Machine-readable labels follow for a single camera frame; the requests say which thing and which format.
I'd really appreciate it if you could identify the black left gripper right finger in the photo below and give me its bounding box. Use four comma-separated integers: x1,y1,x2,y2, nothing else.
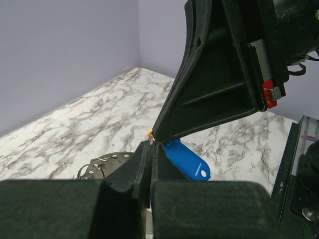
151,142,284,239

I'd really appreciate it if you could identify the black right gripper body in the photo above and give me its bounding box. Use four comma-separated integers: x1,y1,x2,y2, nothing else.
222,0,289,112

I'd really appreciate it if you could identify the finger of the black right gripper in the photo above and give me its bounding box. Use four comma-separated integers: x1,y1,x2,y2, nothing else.
171,0,212,100
153,0,257,143

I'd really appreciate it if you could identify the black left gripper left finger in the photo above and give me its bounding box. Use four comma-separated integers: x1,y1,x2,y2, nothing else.
0,141,152,239

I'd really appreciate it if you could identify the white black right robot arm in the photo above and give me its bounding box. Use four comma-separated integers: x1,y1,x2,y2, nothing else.
153,0,319,143

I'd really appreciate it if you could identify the yellow handled screwdriver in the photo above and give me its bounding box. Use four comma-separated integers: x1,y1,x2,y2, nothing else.
148,130,154,138

